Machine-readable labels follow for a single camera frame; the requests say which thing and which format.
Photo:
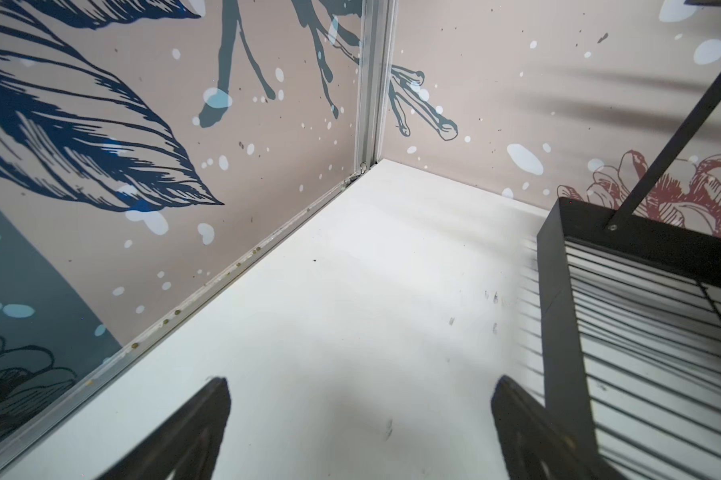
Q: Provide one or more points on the black two-tier dish rack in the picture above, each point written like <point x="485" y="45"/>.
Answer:
<point x="629" y="276"/>

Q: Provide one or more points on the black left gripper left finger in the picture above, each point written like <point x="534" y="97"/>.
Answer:
<point x="186" y="445"/>

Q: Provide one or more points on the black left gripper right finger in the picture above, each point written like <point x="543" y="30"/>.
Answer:
<point x="534" y="446"/>

